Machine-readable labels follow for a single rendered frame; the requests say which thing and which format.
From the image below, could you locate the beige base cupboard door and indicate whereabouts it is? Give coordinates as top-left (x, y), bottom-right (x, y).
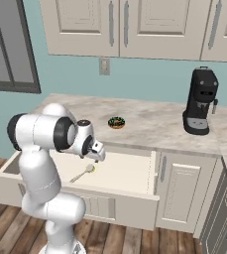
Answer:
top-left (155, 151), bottom-right (218, 234)

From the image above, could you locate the black coffee machine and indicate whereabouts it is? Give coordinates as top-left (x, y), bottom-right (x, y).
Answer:
top-left (181, 65), bottom-right (220, 136)

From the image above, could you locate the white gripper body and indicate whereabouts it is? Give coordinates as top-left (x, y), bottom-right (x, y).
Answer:
top-left (90, 139), bottom-right (107, 163)

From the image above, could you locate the open beige drawer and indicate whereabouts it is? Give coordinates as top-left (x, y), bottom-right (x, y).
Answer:
top-left (0, 144), bottom-right (161, 232)

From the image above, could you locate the chocolate donut with sprinkles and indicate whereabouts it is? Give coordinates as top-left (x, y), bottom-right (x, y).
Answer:
top-left (107, 116), bottom-right (126, 130)

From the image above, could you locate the grey base cupboard handle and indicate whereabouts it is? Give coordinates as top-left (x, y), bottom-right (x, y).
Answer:
top-left (160, 155), bottom-right (168, 184)

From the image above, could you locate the grey wall socket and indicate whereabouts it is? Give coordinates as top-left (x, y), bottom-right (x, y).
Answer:
top-left (98, 58), bottom-right (111, 76)

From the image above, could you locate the beige wall cupboard door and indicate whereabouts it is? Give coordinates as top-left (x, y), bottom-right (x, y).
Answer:
top-left (119, 0), bottom-right (213, 62)
top-left (199, 0), bottom-right (227, 64)
top-left (39, 0), bottom-right (121, 59)

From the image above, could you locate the grey framed window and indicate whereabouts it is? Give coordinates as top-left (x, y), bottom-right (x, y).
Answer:
top-left (0, 0), bottom-right (42, 94)

